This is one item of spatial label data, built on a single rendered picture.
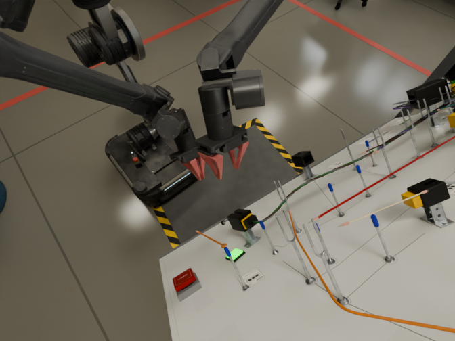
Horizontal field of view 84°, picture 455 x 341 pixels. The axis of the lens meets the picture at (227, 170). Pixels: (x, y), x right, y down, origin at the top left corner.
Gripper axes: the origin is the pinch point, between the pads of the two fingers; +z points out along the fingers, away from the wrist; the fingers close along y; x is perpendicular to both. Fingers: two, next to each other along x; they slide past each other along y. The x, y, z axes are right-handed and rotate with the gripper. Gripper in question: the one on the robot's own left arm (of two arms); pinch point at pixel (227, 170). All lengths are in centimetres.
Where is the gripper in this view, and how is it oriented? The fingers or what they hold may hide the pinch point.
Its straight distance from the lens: 59.2
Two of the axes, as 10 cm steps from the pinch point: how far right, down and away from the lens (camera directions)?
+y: 7.4, -4.4, 5.0
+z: 1.5, 8.4, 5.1
